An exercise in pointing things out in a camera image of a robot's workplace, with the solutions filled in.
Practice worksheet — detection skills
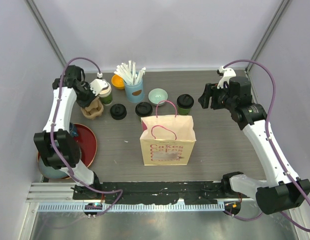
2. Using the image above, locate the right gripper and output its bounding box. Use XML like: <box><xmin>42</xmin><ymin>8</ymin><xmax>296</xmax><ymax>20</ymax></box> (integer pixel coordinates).
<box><xmin>198</xmin><ymin>81</ymin><xmax>237</xmax><ymax>111</ymax></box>

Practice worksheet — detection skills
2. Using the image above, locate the black cup lid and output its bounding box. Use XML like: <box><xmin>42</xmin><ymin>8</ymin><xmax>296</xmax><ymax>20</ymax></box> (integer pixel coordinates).
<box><xmin>135</xmin><ymin>101</ymin><xmax>153</xmax><ymax>117</ymax></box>
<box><xmin>176</xmin><ymin>93</ymin><xmax>195</xmax><ymax>109</ymax></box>

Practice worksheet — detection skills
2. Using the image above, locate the pink paper gift bag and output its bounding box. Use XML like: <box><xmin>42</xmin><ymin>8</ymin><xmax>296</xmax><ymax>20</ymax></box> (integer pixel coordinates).
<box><xmin>139</xmin><ymin>107</ymin><xmax>197</xmax><ymax>166</ymax></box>

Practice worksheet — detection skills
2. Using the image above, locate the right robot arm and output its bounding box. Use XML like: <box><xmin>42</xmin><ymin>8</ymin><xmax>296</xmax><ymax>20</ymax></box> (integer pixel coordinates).
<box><xmin>198</xmin><ymin>76</ymin><xmax>310</xmax><ymax>215</ymax></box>

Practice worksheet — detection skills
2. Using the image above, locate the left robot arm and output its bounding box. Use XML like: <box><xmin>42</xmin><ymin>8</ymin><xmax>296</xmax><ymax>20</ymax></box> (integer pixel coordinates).
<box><xmin>33</xmin><ymin>65</ymin><xmax>103</xmax><ymax>200</ymax></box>

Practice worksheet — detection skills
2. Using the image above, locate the cardboard cup carrier tray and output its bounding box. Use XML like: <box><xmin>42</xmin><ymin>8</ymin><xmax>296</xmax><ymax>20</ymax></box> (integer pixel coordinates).
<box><xmin>80</xmin><ymin>97</ymin><xmax>104</xmax><ymax>120</ymax></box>

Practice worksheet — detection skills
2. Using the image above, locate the stack of paper cups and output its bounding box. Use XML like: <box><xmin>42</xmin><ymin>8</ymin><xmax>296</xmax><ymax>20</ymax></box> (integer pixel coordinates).
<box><xmin>99</xmin><ymin>86</ymin><xmax>113</xmax><ymax>106</ymax></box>

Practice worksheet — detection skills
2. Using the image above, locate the orange bowl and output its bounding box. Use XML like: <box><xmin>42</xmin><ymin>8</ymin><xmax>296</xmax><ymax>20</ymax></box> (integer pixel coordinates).
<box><xmin>111</xmin><ymin>74</ymin><xmax>125</xmax><ymax>90</ymax></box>

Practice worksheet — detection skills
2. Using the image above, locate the small dark blue cup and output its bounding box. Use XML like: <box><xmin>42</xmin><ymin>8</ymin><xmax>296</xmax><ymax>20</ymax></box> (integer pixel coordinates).
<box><xmin>69</xmin><ymin>122</ymin><xmax>79</xmax><ymax>138</ymax></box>

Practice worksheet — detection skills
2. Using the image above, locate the stack of black lids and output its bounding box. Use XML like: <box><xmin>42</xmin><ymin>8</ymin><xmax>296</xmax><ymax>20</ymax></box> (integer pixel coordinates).
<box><xmin>110</xmin><ymin>103</ymin><xmax>127</xmax><ymax>120</ymax></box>

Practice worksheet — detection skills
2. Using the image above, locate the red round tray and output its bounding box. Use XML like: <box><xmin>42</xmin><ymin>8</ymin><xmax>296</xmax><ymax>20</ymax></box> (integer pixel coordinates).
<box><xmin>37</xmin><ymin>123</ymin><xmax>98</xmax><ymax>180</ymax></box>

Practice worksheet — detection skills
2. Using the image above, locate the light green ceramic bowl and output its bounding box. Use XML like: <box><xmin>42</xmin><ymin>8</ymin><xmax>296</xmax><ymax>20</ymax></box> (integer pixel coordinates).
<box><xmin>148</xmin><ymin>88</ymin><xmax>169</xmax><ymax>106</ymax></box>

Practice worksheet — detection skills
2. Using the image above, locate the blue straw holder cup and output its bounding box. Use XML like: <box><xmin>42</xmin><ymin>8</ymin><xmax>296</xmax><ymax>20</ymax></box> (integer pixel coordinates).
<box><xmin>124</xmin><ymin>79</ymin><xmax>145</xmax><ymax>103</ymax></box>

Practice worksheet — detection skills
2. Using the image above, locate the grey blue plate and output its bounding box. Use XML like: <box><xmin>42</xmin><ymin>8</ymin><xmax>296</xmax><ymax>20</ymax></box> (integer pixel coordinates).
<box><xmin>38</xmin><ymin>158</ymin><xmax>68</xmax><ymax>180</ymax></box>

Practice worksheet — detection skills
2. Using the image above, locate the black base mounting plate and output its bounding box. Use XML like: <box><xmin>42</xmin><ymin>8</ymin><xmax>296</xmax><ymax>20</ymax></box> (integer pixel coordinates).
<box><xmin>72</xmin><ymin>180</ymin><xmax>252</xmax><ymax>205</ymax></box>

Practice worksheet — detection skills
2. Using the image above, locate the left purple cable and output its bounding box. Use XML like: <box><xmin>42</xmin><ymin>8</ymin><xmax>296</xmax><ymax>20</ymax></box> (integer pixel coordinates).
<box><xmin>50</xmin><ymin>57</ymin><xmax>124</xmax><ymax>218</ymax></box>

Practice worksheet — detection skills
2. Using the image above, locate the purple cable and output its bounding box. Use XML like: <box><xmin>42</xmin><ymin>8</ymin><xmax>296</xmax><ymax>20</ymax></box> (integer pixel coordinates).
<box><xmin>221</xmin><ymin>59</ymin><xmax>310</xmax><ymax>233</ymax></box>
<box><xmin>50</xmin><ymin>57</ymin><xmax>124</xmax><ymax>218</ymax></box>

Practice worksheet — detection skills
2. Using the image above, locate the aluminium frame rail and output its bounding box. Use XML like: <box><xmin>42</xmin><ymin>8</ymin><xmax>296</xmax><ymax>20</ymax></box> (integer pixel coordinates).
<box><xmin>27</xmin><ymin>179</ymin><xmax>267</xmax><ymax>202</ymax></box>

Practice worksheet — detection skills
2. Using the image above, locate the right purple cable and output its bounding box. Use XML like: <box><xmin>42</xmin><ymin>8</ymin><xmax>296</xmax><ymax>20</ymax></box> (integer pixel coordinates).
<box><xmin>221</xmin><ymin>59</ymin><xmax>310</xmax><ymax>233</ymax></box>

